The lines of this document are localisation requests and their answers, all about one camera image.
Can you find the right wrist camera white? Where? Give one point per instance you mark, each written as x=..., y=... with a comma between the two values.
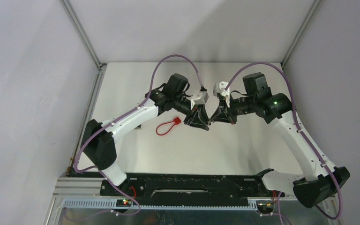
x=222, y=92

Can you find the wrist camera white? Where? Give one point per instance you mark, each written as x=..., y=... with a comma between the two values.
x=222, y=92
x=198, y=98

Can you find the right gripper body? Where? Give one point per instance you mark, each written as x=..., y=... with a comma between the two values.
x=235, y=108

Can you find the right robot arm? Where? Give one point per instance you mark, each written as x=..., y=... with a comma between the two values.
x=320, y=177

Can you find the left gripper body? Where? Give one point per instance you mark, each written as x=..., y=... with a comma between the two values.
x=189, y=115

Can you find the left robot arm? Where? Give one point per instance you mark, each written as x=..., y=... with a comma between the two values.
x=99, y=138

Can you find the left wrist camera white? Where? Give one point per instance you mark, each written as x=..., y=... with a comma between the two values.
x=198, y=98

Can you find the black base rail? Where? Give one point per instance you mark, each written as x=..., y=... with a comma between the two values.
x=186, y=190

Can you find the red cable lock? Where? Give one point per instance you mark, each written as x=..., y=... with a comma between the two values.
x=170, y=124

